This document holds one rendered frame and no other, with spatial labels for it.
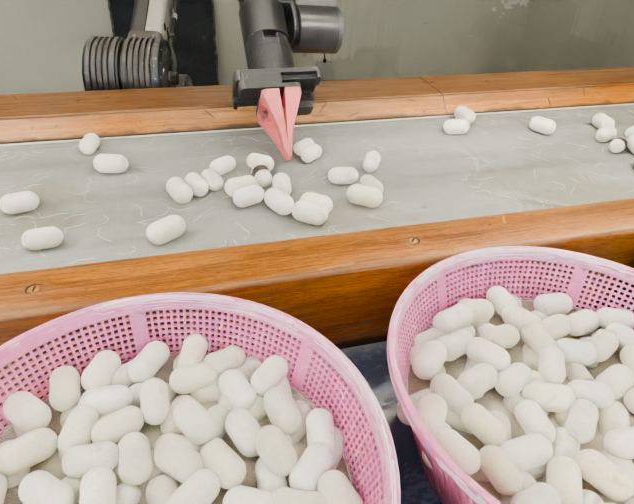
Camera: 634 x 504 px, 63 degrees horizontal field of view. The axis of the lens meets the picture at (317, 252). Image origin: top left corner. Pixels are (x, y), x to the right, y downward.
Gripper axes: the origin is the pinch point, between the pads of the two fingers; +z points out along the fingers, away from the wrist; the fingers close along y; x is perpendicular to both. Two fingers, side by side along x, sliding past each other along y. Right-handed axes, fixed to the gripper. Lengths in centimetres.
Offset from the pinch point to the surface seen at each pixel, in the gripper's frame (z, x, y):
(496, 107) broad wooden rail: -8.4, 8.3, 35.6
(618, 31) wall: -90, 99, 174
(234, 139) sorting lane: -5.4, 6.3, -5.1
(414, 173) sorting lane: 5.1, -2.1, 14.3
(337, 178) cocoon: 5.5, -3.9, 4.1
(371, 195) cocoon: 9.3, -7.8, 6.0
